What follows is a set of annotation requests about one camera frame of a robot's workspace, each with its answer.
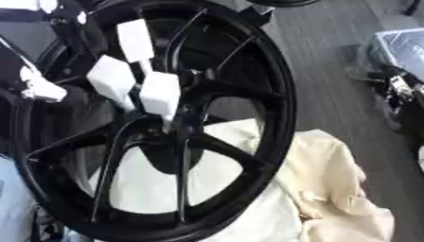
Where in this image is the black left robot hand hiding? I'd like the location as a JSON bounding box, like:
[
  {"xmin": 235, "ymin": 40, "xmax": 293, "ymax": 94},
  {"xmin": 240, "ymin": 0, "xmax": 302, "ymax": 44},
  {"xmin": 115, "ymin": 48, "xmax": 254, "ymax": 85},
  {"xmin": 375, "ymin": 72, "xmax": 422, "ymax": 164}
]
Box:
[{"xmin": 0, "ymin": 0, "xmax": 112, "ymax": 104}]

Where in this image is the white pin with flat head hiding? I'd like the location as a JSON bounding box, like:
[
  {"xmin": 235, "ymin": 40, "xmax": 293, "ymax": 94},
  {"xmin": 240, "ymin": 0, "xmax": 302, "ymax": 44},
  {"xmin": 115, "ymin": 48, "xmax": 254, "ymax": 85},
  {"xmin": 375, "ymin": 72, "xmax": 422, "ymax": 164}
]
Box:
[
  {"xmin": 84, "ymin": 54, "xmax": 139, "ymax": 113},
  {"xmin": 137, "ymin": 71, "xmax": 185, "ymax": 133},
  {"xmin": 114, "ymin": 18, "xmax": 159, "ymax": 76}
]

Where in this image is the black spoked wheel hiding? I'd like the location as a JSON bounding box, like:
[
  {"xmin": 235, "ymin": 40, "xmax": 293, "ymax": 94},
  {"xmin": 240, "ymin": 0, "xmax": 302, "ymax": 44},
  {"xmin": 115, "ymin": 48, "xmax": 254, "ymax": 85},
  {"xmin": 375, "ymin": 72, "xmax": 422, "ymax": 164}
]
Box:
[{"xmin": 9, "ymin": 0, "xmax": 300, "ymax": 242}]

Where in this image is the black round tyre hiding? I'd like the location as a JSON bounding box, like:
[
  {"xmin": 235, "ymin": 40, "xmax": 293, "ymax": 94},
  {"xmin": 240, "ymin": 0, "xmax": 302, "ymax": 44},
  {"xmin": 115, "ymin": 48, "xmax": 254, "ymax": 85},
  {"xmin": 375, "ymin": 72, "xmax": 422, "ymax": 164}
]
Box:
[{"xmin": 246, "ymin": 0, "xmax": 324, "ymax": 9}]

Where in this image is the cream cloth cover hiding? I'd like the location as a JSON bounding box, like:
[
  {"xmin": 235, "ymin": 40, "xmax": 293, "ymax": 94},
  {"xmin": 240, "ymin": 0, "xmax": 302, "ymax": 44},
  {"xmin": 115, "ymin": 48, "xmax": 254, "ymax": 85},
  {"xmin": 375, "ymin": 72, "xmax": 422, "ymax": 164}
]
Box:
[{"xmin": 87, "ymin": 117, "xmax": 398, "ymax": 242}]

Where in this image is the black equipment with cables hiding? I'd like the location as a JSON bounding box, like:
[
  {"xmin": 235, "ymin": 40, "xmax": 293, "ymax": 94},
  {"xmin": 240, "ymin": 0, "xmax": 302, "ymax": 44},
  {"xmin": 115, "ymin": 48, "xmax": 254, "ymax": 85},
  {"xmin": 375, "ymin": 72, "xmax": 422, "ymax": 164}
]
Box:
[{"xmin": 365, "ymin": 64, "xmax": 424, "ymax": 135}]

